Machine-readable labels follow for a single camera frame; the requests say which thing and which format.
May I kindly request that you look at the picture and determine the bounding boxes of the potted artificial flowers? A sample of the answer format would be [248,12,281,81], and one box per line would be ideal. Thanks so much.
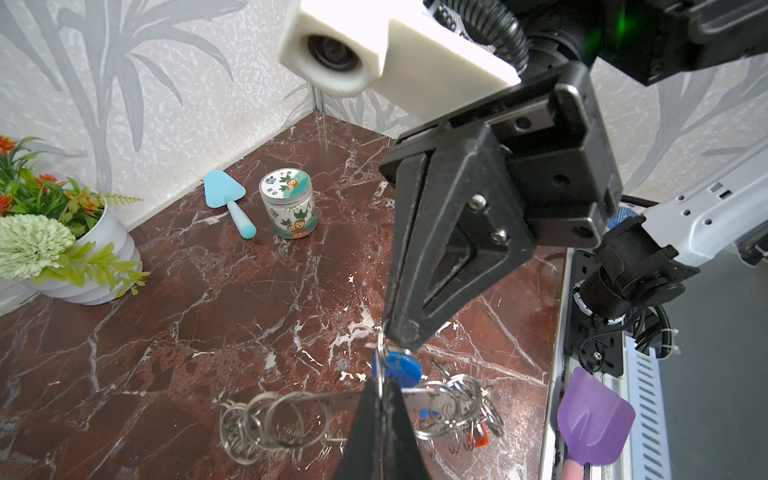
[1,136,149,306]

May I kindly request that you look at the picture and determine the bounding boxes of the blue tagged key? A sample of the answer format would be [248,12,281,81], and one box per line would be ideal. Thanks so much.
[382,349,423,389]

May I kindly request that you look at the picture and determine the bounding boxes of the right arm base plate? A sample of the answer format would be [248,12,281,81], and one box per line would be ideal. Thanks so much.
[564,250,624,379]

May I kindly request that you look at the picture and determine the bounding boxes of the purple toy shovel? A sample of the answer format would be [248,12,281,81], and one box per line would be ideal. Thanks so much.
[557,367,636,480]

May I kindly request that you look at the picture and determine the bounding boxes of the blue dotted work glove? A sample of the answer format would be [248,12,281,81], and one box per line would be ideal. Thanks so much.
[606,206,638,230]

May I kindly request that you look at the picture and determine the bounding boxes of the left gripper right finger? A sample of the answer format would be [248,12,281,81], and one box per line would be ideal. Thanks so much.
[383,377,431,480]

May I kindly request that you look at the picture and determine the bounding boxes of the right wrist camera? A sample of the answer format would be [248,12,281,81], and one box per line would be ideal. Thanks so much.
[278,1,520,122]

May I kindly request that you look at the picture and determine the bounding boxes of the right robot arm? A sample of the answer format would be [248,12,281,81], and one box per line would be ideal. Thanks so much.
[381,1,767,349]

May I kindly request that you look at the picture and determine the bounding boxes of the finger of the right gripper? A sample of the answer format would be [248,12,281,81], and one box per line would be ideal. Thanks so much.
[382,153,429,345]
[413,122,535,349]

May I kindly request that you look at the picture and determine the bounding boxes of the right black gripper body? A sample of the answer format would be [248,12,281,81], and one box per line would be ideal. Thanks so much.
[379,61,622,249]

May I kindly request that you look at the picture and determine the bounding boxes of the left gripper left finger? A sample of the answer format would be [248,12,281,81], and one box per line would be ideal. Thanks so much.
[333,376,385,480]

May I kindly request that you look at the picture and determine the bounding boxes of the teal toy trowel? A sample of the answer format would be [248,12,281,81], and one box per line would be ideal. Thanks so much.
[203,170,257,239]

